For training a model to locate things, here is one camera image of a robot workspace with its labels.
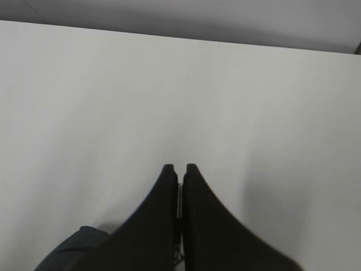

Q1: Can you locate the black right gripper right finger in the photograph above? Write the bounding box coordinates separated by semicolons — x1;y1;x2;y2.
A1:
182;164;302;270

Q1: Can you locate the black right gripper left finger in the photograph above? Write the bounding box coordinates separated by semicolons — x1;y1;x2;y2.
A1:
93;164;178;270

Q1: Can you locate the navy blue lunch bag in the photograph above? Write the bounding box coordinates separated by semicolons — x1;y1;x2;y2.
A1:
34;226;109;271

